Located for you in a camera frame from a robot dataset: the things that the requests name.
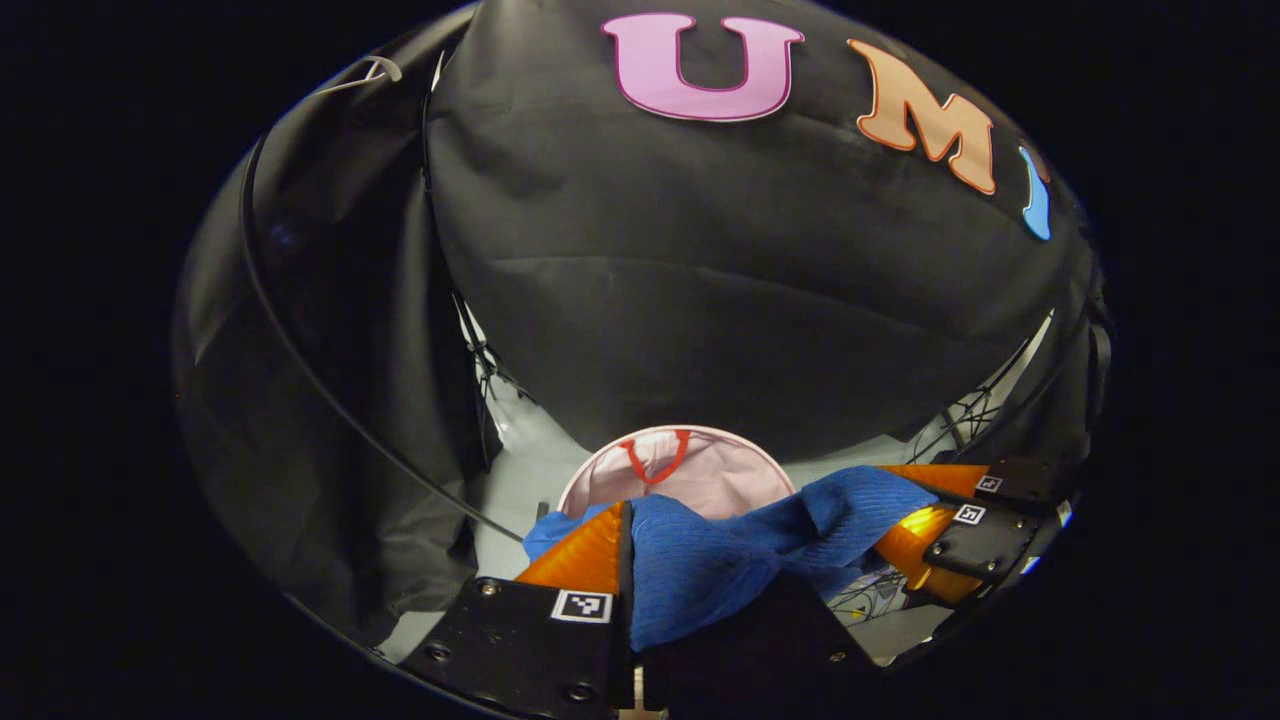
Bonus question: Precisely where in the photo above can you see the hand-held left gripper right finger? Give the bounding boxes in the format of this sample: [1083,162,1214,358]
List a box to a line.
[636,572,886,719]

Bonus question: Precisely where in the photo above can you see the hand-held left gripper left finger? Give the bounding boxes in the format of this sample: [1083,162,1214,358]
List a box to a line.
[425,500,637,720]

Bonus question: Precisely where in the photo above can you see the blue corduroy jacket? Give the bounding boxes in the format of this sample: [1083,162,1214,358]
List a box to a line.
[522,465,941,651]

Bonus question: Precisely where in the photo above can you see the pink laundry hamper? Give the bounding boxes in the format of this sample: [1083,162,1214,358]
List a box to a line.
[555,425,798,521]

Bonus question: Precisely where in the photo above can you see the white clothes hanger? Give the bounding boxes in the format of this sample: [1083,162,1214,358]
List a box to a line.
[318,56,403,97]

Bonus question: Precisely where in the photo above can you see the black tripod stand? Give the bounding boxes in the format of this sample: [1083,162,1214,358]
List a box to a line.
[905,335,1046,467]
[440,290,537,471]

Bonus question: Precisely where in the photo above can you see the black backdrop cloth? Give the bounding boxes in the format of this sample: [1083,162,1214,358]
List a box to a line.
[175,0,1113,641]

